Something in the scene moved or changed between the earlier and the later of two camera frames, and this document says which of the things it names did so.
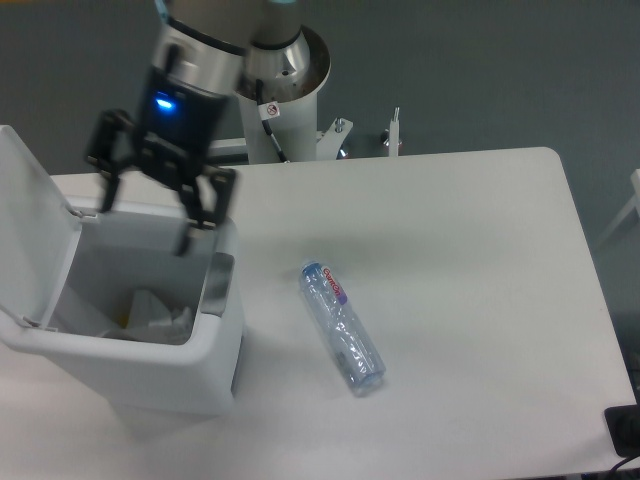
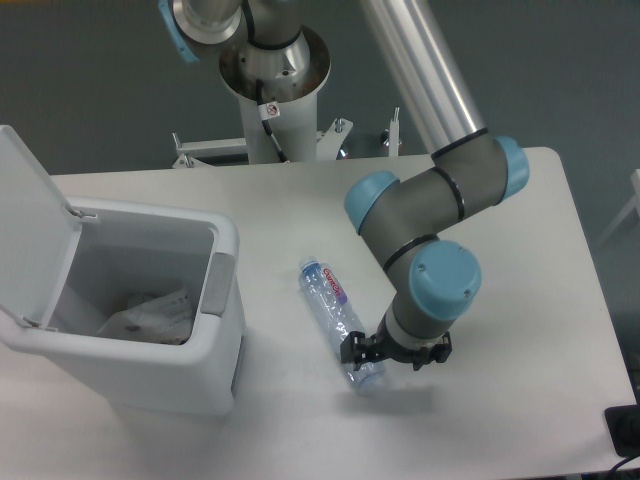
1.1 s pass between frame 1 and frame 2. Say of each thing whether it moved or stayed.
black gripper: moved
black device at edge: stayed
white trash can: stayed
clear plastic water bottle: stayed
